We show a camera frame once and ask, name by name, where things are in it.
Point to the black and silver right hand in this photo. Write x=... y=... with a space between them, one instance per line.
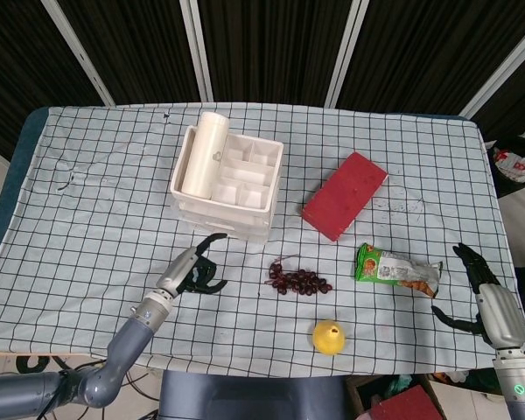
x=501 y=312

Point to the black and silver left hand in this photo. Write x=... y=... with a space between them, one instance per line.
x=181 y=267

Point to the clear drawer with blue label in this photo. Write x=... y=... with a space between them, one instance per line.
x=223 y=211

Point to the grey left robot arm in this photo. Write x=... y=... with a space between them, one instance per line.
x=114 y=354

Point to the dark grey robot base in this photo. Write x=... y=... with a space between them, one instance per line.
x=254 y=396

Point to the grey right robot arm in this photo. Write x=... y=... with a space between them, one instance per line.
x=518 y=385

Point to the white black checkered tablecloth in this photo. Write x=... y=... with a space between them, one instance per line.
x=114 y=210

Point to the cream cylindrical bottle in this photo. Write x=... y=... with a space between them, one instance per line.
x=203 y=162

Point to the dark red grape bunch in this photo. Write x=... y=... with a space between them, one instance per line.
x=299 y=282

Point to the green snack bag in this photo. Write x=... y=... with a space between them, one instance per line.
x=385 y=271

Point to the black bag with red print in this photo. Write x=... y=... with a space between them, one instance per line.
x=518 y=168

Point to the yellow pear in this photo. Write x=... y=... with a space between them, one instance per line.
x=328 y=338

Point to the red brick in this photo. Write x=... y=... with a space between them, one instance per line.
x=343 y=194

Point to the white storage box frame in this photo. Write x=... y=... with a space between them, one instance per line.
x=273 y=175

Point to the white partition post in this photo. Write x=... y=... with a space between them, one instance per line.
x=197 y=48
x=79 y=50
x=503 y=67
x=345 y=52

